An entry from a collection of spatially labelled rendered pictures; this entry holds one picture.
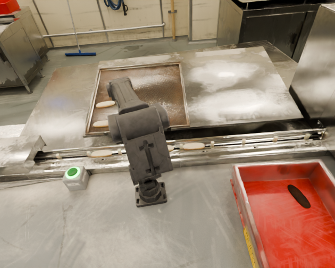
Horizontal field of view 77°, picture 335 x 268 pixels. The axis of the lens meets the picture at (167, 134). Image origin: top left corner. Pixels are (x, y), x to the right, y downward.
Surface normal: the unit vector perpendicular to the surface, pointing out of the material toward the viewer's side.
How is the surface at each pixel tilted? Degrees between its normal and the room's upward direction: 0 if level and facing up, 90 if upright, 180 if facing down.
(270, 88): 10
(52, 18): 90
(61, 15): 90
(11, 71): 90
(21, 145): 0
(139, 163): 57
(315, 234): 0
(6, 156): 0
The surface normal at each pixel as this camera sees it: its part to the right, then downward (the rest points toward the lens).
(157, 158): 0.23, 0.15
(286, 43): 0.04, 0.69
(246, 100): -0.07, -0.59
